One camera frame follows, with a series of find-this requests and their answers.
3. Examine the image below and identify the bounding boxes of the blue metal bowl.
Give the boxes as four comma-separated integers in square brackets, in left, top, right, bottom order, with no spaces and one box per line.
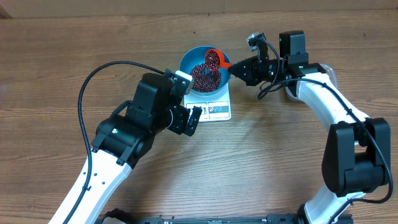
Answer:
[179,46,231,89]

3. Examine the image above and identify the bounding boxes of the white digital kitchen scale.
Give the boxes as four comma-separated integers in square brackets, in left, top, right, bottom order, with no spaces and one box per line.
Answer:
[183,83,232,122]

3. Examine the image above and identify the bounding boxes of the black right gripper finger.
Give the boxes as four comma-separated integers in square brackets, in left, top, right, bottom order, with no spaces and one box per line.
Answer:
[228,56,257,71]
[230,71,259,86]

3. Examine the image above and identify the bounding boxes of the orange scoop blue handle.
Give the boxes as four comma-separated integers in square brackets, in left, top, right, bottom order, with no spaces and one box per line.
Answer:
[205,49,232,71]

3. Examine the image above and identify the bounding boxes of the red beans in bowl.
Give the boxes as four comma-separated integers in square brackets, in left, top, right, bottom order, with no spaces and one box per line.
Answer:
[190,63,221,93]

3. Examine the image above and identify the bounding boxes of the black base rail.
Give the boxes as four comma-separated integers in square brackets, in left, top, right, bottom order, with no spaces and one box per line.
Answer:
[94,208,307,224]

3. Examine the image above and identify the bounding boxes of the clear plastic bean container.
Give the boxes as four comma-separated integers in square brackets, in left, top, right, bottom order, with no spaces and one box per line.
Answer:
[285,63,338,101]

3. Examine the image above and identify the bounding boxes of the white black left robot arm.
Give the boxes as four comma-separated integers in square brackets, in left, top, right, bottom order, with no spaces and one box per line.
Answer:
[51,70,201,223]

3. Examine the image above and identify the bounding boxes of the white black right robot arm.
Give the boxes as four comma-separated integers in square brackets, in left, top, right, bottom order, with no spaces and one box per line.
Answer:
[228,30,394,223]

